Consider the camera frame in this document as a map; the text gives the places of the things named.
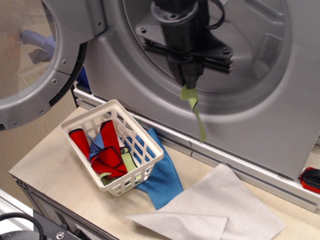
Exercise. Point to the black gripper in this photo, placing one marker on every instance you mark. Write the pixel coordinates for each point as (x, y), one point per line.
(186, 38)

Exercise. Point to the light green cloth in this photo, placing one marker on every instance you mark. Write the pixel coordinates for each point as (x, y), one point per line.
(191, 95)

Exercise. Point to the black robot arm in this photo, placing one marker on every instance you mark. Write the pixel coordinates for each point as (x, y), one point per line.
(184, 9)

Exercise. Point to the grey laundry machine body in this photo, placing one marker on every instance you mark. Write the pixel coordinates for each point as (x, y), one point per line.
(266, 111)

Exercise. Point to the white plastic laundry basket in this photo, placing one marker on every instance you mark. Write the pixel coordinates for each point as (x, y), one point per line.
(143, 149)

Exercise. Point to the grey round machine door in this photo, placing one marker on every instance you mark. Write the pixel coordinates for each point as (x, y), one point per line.
(30, 81)

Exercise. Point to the pale green cloth in basket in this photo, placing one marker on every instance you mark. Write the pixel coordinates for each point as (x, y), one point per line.
(128, 162)

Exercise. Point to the blue cloth under basket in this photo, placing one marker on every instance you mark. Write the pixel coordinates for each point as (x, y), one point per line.
(163, 183)

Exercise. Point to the small blue cloth in basket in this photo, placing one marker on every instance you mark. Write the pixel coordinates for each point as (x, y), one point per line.
(96, 146)

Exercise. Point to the red cloth with black lines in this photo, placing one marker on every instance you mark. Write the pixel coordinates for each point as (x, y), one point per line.
(109, 160)

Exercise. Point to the light grey cloth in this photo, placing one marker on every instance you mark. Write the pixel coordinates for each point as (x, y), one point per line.
(218, 207)

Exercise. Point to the blue object behind door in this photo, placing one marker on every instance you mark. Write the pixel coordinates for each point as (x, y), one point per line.
(33, 38)

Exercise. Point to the red and black tool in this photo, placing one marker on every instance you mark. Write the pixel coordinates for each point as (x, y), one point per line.
(310, 179)

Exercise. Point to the aluminium frame rail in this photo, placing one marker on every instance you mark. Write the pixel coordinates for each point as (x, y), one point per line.
(285, 188)

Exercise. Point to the black metal base plate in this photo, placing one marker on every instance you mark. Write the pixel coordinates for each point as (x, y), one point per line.
(43, 229)

